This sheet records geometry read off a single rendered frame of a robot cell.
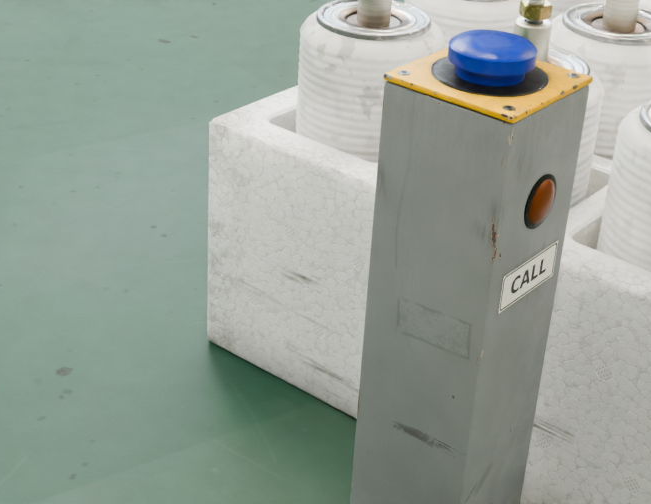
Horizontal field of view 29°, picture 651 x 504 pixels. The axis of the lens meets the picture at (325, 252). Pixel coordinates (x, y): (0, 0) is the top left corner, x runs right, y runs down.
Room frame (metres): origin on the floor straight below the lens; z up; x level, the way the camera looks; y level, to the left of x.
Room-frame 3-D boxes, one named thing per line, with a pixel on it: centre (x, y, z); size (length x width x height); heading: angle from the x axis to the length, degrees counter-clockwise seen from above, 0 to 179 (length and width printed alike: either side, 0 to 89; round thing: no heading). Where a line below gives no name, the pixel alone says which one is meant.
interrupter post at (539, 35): (0.73, -0.12, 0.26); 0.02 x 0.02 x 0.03
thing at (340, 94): (0.80, -0.02, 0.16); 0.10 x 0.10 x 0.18
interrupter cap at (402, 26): (0.80, -0.02, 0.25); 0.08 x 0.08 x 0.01
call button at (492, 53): (0.54, -0.07, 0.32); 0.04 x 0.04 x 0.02
